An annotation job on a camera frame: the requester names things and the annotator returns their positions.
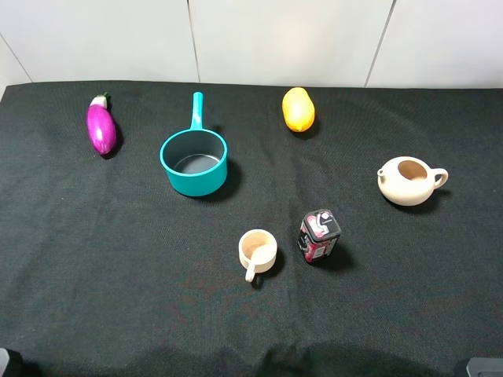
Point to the teal saucepan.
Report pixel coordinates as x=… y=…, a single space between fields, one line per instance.
x=195 y=159

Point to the beige ceramic cup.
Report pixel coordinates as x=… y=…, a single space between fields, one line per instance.
x=257 y=250

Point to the pink black tin box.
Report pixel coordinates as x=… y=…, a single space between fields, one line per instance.
x=318 y=234

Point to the orange toy fruit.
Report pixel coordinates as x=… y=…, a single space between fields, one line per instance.
x=298 y=110

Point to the beige ceramic teapot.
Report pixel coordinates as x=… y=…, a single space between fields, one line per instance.
x=408 y=181

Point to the purple toy eggplant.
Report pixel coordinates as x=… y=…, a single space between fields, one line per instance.
x=100 y=125

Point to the black tablecloth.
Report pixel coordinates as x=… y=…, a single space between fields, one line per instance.
x=167 y=229

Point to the grey base right corner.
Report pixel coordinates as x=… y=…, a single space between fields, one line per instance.
x=485 y=367

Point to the grey base corner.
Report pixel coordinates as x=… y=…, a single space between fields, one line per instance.
x=485 y=367
x=4 y=362

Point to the grey base left corner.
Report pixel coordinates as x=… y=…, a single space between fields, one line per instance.
x=4 y=362

